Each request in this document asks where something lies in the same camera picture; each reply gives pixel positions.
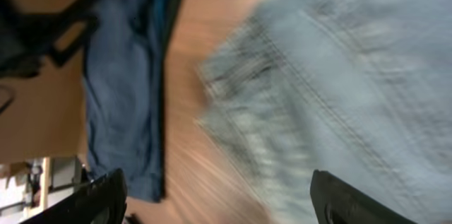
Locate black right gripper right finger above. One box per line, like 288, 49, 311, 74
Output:
310, 170, 414, 224

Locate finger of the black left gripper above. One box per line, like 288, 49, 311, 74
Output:
1, 0, 99, 78

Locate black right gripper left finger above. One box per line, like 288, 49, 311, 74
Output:
21, 169, 127, 224

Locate light blue denim shorts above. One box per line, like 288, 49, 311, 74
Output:
200, 0, 451, 223

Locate blue shirt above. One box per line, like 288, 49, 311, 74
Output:
83, 0, 168, 203

